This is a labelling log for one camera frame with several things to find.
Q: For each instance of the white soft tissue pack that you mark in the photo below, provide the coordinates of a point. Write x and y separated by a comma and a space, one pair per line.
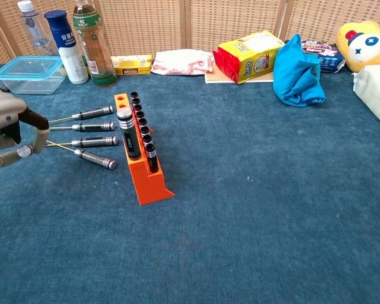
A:
377, 92

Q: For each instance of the green-label tea bottle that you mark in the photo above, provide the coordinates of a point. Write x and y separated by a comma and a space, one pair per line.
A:
96, 47

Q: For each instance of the clear plastic water bottle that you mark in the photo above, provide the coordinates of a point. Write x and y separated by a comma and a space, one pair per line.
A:
35, 31

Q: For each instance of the wicker folding screen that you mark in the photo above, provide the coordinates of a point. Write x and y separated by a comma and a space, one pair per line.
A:
145, 25

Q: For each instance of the yellow cardboard box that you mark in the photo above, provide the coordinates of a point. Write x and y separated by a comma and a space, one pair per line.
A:
133, 65

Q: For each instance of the blue cloth bag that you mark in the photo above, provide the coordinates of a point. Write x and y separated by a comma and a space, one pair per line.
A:
294, 76

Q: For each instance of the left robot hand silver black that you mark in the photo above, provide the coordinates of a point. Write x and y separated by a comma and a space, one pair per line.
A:
3, 111

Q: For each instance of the dark purple printed package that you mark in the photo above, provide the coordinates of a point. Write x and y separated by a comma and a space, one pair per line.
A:
329, 57

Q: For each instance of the orange tool holder stand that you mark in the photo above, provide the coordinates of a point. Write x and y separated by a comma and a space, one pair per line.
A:
149, 187

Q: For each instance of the black socket bit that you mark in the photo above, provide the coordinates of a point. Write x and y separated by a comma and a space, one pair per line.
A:
142, 122
135, 101
147, 139
145, 130
133, 95
140, 115
151, 158
138, 108

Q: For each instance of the pink wet wipes pack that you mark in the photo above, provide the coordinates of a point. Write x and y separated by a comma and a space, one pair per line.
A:
180, 63

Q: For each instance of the yellow red snack bag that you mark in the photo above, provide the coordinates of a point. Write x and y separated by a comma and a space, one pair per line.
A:
250, 60

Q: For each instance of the yellow plush toy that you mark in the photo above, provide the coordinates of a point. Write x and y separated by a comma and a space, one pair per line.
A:
364, 44

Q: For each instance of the clear container with blue lid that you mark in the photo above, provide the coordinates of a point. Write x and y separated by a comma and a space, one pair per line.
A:
28, 76

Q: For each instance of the white bottle with blue cap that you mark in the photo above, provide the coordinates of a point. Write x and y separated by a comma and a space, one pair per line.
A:
71, 63

